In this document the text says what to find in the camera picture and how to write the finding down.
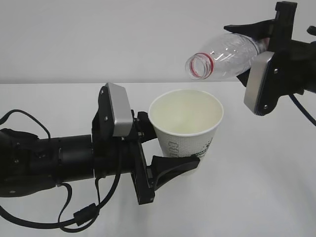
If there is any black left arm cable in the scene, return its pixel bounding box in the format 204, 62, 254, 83
0, 110, 121, 225

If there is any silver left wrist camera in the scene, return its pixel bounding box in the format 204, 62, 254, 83
98, 82, 133, 140

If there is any white paper cup green print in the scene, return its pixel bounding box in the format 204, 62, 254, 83
148, 89, 224, 160

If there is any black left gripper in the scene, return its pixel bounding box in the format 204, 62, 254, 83
91, 111, 200, 206

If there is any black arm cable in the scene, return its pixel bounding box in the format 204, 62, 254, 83
0, 110, 121, 225
290, 93, 316, 126

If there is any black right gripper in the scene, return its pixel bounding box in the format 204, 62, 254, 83
224, 1, 316, 94

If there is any clear water bottle red label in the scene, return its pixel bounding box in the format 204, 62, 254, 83
185, 33, 269, 80

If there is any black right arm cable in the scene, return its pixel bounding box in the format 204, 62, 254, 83
290, 93, 316, 126

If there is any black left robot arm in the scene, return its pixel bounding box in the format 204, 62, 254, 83
0, 112, 200, 204

